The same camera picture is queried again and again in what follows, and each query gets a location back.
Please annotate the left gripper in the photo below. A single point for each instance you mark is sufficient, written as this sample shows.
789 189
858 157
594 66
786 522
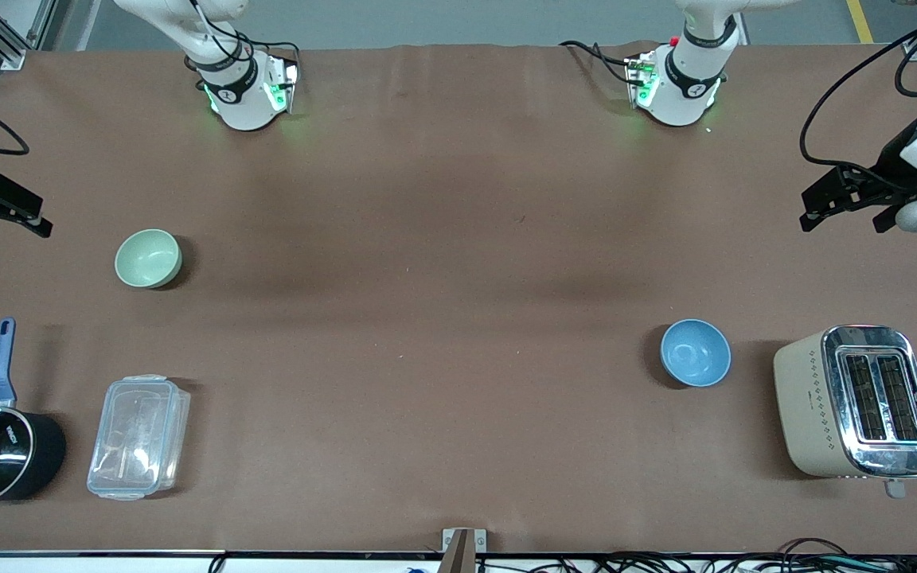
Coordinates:
891 169

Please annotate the green bowl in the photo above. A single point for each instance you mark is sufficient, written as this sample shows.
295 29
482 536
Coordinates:
148 259

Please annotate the blue bowl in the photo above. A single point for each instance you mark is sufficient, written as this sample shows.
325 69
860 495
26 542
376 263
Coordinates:
696 352

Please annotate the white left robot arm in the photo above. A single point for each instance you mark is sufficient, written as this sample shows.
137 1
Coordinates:
685 99

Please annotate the beige chrome toaster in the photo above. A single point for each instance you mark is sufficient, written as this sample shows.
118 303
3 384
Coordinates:
813 406

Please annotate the green lit base connector box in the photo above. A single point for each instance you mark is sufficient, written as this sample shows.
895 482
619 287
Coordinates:
640 79
282 83

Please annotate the clear plastic food container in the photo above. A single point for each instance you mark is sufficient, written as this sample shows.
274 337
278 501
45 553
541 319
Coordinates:
138 438

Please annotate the metal bracket with wooden post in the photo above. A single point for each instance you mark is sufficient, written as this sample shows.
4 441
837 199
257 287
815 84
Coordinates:
458 549

